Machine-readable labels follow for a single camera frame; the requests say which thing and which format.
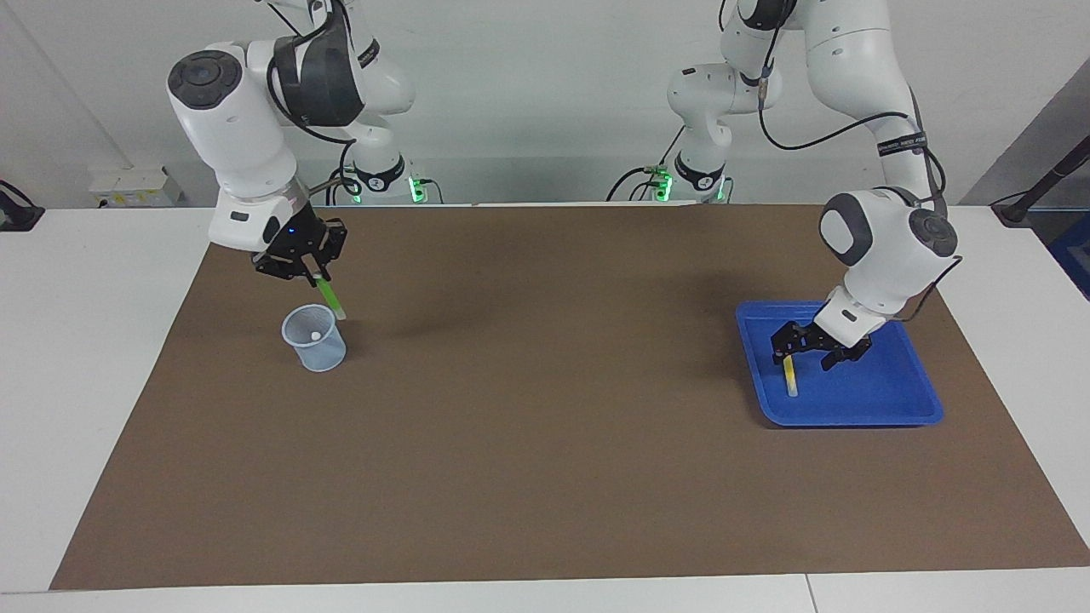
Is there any green highlighter pen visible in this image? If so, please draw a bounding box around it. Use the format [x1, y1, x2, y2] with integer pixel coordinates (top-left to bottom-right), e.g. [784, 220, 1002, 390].
[315, 277, 348, 322]

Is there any blue plastic tray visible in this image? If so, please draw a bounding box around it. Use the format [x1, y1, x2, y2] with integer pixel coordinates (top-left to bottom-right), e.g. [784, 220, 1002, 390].
[735, 300, 944, 428]

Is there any translucent plastic cup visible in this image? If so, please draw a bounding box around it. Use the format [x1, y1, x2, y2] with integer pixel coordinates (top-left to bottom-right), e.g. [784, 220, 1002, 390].
[282, 305, 347, 374]

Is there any white socket box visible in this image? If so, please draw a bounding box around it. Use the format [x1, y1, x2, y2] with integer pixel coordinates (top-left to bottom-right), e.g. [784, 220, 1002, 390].
[88, 166, 184, 208]

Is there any blue box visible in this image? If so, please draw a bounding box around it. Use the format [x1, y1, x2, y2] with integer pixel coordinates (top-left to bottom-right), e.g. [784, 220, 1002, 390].
[1046, 211, 1090, 301]

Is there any black stand pole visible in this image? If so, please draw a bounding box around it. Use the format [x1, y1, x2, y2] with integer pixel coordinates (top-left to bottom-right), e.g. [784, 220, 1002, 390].
[992, 135, 1090, 227]

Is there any brown table mat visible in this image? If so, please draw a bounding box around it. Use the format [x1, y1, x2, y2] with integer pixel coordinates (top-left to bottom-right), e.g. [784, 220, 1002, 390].
[49, 203, 1090, 591]

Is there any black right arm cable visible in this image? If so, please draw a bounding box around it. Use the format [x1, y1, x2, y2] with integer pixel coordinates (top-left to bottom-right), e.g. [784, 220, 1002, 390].
[255, 0, 367, 205]

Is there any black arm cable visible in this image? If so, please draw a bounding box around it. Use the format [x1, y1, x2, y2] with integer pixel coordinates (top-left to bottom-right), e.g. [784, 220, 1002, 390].
[255, 0, 367, 205]
[720, 0, 965, 323]

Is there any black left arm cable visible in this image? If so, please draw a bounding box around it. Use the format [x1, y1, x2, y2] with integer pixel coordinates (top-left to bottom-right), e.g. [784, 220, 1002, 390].
[720, 0, 965, 323]

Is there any black base cable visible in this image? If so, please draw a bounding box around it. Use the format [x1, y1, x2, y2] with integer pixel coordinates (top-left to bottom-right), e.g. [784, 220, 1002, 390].
[606, 128, 686, 203]

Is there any black clamp mount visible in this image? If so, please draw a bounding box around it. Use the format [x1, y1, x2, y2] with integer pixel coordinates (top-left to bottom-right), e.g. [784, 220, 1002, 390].
[0, 180, 45, 232]

